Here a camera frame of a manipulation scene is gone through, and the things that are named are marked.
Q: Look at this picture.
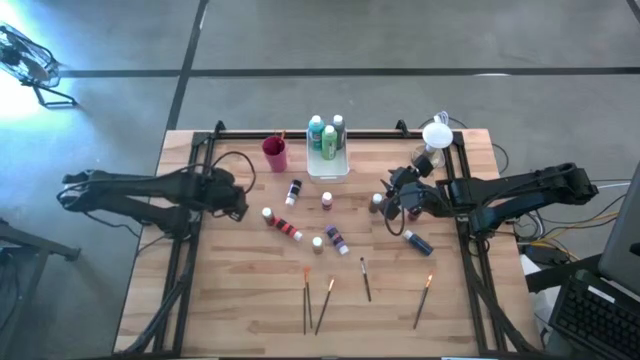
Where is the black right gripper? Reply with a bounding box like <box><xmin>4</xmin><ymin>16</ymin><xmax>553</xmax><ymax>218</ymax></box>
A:
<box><xmin>383</xmin><ymin>167</ymin><xmax>441</xmax><ymax>221</ymax></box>

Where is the large green paint bottle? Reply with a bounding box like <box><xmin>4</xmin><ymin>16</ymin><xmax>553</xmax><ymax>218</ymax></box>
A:
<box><xmin>320</xmin><ymin>124</ymin><xmax>339</xmax><ymax>161</ymax></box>

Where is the large dark grey paint bottle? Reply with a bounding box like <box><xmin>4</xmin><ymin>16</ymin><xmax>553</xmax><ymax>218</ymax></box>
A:
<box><xmin>331</xmin><ymin>114</ymin><xmax>347</xmax><ymax>151</ymax></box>

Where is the dark green silver-ferrule paintbrush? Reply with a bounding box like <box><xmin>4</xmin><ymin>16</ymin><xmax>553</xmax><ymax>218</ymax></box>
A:
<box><xmin>359</xmin><ymin>256</ymin><xmax>373</xmax><ymax>303</ymax></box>

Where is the large teal paint bottle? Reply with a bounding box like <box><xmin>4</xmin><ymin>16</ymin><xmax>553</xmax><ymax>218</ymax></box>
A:
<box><xmin>307</xmin><ymin>114</ymin><xmax>326</xmax><ymax>153</ymax></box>

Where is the small blue paint bottle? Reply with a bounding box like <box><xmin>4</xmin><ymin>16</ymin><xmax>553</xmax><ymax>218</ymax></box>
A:
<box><xmin>402</xmin><ymin>229</ymin><xmax>435</xmax><ymax>258</ymax></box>

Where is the small red-orange paint bottle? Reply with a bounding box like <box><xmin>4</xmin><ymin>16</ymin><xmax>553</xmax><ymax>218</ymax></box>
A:
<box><xmin>273</xmin><ymin>216</ymin><xmax>304</xmax><ymax>243</ymax></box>

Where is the small purple paint bottle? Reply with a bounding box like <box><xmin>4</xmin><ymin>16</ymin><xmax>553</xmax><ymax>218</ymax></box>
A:
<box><xmin>324</xmin><ymin>224</ymin><xmax>351</xmax><ymax>257</ymax></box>

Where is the maroon plastic cup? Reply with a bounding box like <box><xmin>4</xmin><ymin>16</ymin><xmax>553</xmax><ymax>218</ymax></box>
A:
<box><xmin>261</xmin><ymin>134</ymin><xmax>290</xmax><ymax>174</ymax></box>

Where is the white mushroom table lamp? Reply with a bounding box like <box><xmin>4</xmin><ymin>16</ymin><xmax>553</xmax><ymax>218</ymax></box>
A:
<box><xmin>410</xmin><ymin>122</ymin><xmax>455</xmax><ymax>172</ymax></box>

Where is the white plastic bin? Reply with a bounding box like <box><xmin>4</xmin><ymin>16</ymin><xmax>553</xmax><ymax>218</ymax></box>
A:
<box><xmin>306</xmin><ymin>127</ymin><xmax>351</xmax><ymax>184</ymax></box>

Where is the black power strip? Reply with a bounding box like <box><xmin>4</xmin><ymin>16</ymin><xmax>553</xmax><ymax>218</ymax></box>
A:
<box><xmin>524</xmin><ymin>242</ymin><xmax>569</xmax><ymax>266</ymax></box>

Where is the black metal stand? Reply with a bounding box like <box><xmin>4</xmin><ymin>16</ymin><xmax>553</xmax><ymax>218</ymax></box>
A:
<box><xmin>0</xmin><ymin>217</ymin><xmax>82</xmax><ymax>360</ymax></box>

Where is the grey laptop screen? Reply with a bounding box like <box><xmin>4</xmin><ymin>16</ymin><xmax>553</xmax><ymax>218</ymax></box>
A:
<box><xmin>597</xmin><ymin>159</ymin><xmax>640</xmax><ymax>296</ymax></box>

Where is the black laptop keyboard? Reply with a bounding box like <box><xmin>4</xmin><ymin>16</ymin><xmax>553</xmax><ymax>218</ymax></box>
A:
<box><xmin>547</xmin><ymin>269</ymin><xmax>640</xmax><ymax>360</ymax></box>

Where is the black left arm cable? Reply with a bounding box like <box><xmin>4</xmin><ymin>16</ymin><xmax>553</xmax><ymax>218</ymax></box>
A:
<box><xmin>209</xmin><ymin>149</ymin><xmax>258</xmax><ymax>195</ymax></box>

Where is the black aluminium table frame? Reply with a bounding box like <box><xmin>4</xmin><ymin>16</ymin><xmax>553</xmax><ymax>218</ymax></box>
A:
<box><xmin>112</xmin><ymin>119</ymin><xmax>544</xmax><ymax>360</ymax></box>

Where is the yellow cable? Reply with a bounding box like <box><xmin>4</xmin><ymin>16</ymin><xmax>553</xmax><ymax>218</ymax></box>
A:
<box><xmin>517</xmin><ymin>208</ymin><xmax>624</xmax><ymax>251</ymax></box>

